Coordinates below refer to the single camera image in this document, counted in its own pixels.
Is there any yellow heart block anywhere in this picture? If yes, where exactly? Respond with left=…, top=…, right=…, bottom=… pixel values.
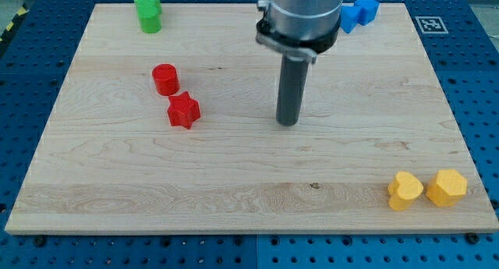
left=388, top=171, right=423, bottom=211

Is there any blue angular block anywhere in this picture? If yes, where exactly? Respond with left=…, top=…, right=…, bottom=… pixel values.
left=341, top=5, right=361, bottom=34

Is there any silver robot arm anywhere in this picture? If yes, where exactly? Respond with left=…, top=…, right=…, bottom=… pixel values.
left=256, top=0, right=343, bottom=64

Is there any yellow hexagon block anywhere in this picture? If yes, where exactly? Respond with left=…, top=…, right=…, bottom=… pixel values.
left=425, top=169, right=468, bottom=207

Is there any red star block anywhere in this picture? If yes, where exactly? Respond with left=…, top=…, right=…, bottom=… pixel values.
left=167, top=91, right=201, bottom=129

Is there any white fiducial marker tag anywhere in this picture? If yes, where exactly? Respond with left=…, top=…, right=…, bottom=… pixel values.
left=415, top=16, right=448, bottom=34

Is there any blue cube block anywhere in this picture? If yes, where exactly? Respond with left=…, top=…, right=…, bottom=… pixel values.
left=354, top=0, right=380, bottom=26

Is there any green star block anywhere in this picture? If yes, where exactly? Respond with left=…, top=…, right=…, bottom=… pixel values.
left=133, top=0, right=162, bottom=17

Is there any green cylinder block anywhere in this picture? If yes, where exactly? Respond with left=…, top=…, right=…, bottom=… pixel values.
left=137, top=5, right=161, bottom=34

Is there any red cylinder block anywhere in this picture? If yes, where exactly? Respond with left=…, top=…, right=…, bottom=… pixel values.
left=152, top=64, right=180, bottom=96

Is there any wooden board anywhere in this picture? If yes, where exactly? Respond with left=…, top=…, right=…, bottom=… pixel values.
left=5, top=3, right=498, bottom=235

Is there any black yellow hazard tape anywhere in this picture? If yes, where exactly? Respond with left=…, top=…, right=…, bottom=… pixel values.
left=1, top=3, right=29, bottom=44

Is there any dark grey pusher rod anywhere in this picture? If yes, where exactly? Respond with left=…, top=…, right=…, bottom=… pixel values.
left=276, top=55, right=309, bottom=126

